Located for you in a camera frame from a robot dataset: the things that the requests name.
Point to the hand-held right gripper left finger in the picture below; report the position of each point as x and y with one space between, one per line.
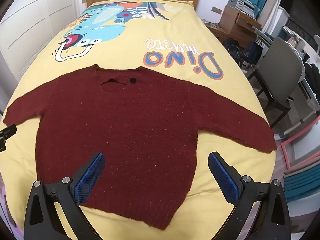
91 177

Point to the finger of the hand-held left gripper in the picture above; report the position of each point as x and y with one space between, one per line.
8 131

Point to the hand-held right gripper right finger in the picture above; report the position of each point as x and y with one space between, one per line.
223 177

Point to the maroon knit sweater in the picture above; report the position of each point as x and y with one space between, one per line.
125 130

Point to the stack of teal mats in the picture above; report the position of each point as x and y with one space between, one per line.
303 180

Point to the white wardrobe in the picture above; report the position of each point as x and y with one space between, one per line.
30 30

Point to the grey chair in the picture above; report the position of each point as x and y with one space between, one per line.
277 65

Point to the black backpack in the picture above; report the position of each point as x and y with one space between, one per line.
233 52

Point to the dark blue bag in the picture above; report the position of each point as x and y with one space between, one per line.
253 52

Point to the yellow dinosaur printed blanket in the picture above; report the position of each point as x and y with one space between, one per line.
187 32

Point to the wooden dresser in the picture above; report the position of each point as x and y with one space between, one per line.
231 21

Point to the pink frame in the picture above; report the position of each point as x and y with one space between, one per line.
286 155

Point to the wall socket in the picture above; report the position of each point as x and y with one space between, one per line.
216 10

